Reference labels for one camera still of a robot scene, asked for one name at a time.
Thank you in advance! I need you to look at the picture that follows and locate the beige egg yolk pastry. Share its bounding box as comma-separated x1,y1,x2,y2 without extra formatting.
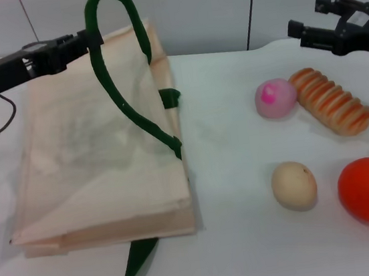
268,158,321,215

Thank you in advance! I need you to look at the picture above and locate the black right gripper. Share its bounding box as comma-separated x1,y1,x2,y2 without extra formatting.
283,0,369,68

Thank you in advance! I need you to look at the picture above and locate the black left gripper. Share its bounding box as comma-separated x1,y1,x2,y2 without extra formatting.
0,27,110,100

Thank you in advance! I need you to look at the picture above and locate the orange striped bread loaf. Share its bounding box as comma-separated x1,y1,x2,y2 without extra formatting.
287,60,369,142

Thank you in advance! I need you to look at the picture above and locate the pink peach toy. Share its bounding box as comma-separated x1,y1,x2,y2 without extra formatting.
252,76,300,122

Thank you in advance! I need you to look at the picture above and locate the beige bag with green handles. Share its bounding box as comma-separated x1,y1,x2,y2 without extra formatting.
0,0,209,276

